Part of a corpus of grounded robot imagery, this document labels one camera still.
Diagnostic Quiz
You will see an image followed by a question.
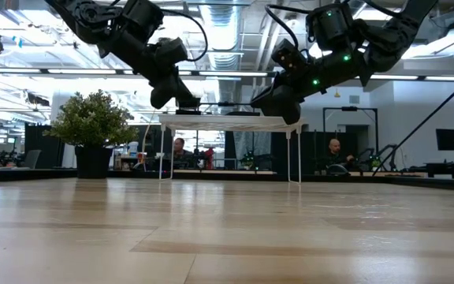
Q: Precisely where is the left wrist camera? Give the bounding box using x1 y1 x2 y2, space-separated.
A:
150 37 189 67

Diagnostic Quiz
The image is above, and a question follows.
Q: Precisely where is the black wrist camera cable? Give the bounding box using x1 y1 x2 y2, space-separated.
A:
159 8 210 63
264 2 314 50

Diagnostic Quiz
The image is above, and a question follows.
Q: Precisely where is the silver ventilation duct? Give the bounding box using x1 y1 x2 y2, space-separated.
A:
199 0 247 72

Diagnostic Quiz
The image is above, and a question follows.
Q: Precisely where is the person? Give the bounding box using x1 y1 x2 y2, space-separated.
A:
169 137 196 170
323 137 356 174

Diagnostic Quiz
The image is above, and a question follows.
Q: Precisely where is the white wire shelf rack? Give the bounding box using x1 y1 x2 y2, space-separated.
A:
158 113 307 185

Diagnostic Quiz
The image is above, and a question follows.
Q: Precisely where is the black partition panel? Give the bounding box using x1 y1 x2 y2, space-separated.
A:
24 124 65 169
270 129 370 174

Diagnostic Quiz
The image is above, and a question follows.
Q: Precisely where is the black background table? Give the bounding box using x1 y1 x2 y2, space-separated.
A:
423 161 454 179

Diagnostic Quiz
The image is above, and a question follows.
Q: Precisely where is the artificial green potted plant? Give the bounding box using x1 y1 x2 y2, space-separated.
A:
42 89 140 179

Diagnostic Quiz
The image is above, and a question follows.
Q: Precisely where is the black scalloped round plate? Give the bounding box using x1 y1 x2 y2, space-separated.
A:
225 110 262 118

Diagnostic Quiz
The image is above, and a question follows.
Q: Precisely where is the black diagonal frame strut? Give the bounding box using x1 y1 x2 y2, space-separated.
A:
371 67 454 177

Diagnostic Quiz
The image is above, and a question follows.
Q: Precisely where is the black monitor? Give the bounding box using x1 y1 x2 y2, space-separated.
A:
435 128 454 151

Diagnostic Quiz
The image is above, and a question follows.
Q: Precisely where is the black gantry stand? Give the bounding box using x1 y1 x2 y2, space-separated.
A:
322 105 378 174

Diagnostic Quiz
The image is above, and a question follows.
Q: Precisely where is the grey chair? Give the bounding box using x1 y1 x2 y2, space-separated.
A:
20 148 43 170

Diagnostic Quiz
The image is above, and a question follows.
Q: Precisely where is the red background object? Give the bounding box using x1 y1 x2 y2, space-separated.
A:
204 148 216 170

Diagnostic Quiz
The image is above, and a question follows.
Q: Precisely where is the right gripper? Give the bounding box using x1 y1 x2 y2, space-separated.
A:
250 49 368 126

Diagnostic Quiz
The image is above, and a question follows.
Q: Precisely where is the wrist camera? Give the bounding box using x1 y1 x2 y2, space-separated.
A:
270 38 309 73
150 37 189 67

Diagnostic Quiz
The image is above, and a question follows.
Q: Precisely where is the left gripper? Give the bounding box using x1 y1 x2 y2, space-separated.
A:
97 27 202 110

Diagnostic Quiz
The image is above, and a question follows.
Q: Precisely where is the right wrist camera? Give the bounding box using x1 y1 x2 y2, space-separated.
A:
270 38 309 73

